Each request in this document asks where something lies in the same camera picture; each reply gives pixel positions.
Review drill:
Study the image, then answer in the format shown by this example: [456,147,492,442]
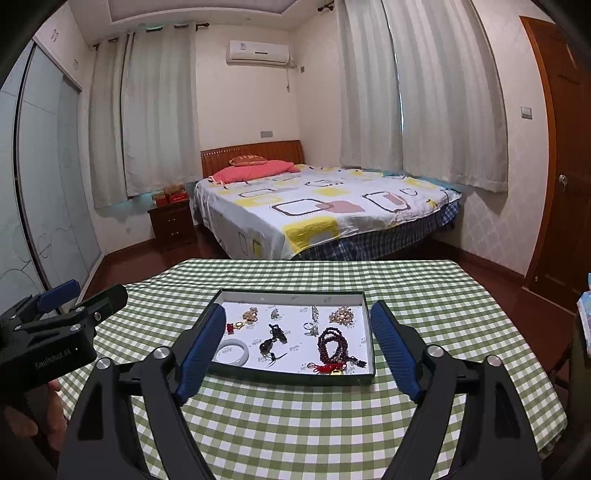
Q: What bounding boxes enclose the white air conditioner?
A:
[225,39,292,68]

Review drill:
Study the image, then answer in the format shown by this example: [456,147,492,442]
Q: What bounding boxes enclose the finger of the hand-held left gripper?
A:
[0,279,80,330]
[13,284,129,340]

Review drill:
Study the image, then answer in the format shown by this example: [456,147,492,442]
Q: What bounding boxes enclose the dark wooden chair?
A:
[551,305,591,417]

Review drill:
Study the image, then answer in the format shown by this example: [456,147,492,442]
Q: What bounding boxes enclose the bed with patterned sheet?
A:
[193,161,464,262]

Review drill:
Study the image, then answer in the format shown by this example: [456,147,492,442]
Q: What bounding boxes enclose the pale blue packet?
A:
[577,274,591,357]

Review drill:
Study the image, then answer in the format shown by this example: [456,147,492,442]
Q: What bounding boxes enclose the white curtain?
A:
[335,0,405,169]
[121,22,199,197]
[89,37,128,211]
[383,0,509,194]

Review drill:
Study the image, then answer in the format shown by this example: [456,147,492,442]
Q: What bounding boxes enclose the dark carved pendant with cord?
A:
[257,323,291,368]

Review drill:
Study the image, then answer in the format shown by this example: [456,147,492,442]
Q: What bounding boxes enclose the red pillow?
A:
[210,160,300,186]

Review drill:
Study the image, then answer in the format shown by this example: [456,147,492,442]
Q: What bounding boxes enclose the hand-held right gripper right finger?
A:
[369,300,544,480]

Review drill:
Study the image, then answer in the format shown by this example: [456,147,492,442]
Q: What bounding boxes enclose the white jade bangle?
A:
[213,339,251,368]

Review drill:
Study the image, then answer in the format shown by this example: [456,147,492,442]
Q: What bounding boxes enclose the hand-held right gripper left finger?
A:
[55,305,227,480]

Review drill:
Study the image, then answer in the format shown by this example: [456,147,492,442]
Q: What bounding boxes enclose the frosted glass wardrobe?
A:
[0,39,103,306]

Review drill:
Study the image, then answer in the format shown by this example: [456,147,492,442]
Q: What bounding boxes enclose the dark curtain rod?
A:
[92,20,213,49]

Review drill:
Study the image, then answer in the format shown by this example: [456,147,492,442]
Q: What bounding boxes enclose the wooden door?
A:
[519,16,591,297]

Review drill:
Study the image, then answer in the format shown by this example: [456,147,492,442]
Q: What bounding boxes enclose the dark wooden nightstand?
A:
[148,202,198,253]

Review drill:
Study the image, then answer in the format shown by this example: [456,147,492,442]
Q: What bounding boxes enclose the person's left hand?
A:
[0,379,71,467]

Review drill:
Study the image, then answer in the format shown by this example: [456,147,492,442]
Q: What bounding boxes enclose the shallow white-lined jewelry tray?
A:
[203,288,378,388]

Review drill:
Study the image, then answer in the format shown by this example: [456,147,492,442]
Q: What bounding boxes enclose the dark red bead necklace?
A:
[316,325,371,371]

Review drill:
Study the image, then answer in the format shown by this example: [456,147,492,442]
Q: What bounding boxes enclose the green checked tablecloth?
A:
[55,257,568,480]

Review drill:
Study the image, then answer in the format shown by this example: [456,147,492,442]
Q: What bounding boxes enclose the wooden headboard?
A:
[201,140,306,179]

